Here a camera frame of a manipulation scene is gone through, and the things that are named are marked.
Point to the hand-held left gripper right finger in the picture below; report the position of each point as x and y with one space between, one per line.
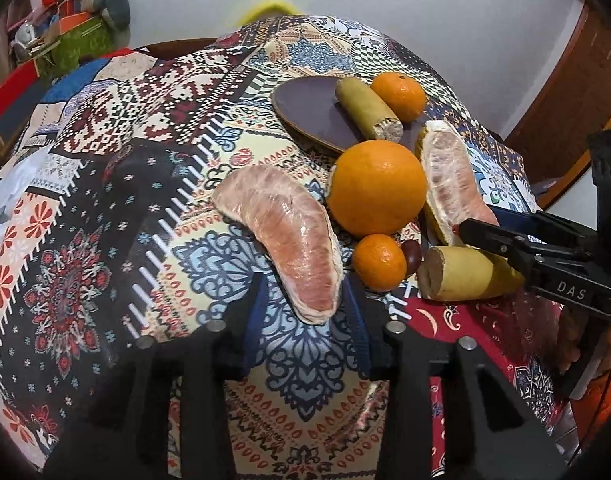
358 320

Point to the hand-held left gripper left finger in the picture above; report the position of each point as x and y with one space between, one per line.
255 322

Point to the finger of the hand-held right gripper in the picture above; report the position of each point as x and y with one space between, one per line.
490 240
560 225

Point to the yellow-green sugarcane piece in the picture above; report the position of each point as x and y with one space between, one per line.
368 110
465 275

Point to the small tangerine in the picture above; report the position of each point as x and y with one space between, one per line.
379 262

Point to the dark red round fruit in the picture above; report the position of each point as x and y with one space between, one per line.
412 255

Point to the peeled pink pomelo segment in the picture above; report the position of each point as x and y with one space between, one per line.
295 240

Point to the large orange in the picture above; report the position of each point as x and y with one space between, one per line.
378 187

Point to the medium tangerine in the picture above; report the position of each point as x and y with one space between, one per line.
399 96

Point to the dark brown plate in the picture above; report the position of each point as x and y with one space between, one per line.
310 105

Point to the person's right hand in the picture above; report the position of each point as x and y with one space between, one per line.
568 340

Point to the brown wooden door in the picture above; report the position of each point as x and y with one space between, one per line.
575 90

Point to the patterned patchwork tablecloth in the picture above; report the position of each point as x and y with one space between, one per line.
135 210

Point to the light blue cloth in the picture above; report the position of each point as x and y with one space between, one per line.
5 195

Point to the dark wooden table edge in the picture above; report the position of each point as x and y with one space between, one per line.
180 47

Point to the yellow fuzzy item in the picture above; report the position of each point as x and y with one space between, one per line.
265 10

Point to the green patterned storage box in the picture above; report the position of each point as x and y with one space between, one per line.
70 52

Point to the red flat box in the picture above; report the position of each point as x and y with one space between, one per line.
10 92

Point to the orange box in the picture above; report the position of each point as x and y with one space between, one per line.
72 17

